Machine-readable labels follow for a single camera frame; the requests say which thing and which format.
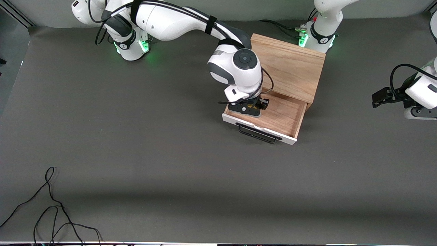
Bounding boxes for white drawer with black handle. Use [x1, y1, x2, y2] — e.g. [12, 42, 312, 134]
[222, 87, 308, 145]

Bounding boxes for wooden drawer cabinet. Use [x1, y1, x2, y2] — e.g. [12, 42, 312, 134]
[250, 33, 326, 111]

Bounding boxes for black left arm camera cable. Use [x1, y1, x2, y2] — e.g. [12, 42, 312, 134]
[390, 64, 437, 101]

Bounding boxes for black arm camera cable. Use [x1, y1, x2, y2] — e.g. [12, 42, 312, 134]
[88, 0, 274, 105]
[390, 64, 437, 101]

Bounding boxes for black left arm base cables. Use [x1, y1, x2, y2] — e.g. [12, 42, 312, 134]
[259, 9, 320, 38]

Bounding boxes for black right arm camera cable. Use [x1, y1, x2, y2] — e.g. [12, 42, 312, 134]
[88, 0, 274, 105]

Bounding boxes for thin black cable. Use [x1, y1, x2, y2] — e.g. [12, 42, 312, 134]
[33, 206, 84, 246]
[0, 167, 103, 245]

